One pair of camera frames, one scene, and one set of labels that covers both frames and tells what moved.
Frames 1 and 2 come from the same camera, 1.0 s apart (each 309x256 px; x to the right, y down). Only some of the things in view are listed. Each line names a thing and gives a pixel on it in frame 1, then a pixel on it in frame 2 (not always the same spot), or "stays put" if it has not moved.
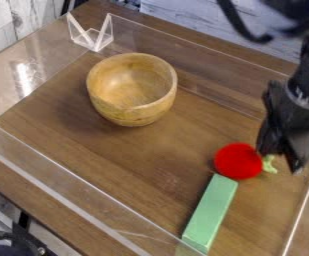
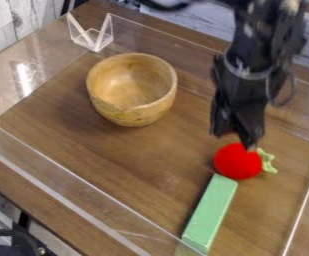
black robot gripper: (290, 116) -> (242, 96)
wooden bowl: (131, 87) stays put
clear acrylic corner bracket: (87, 37) stays put
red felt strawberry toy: (238, 161) stays put
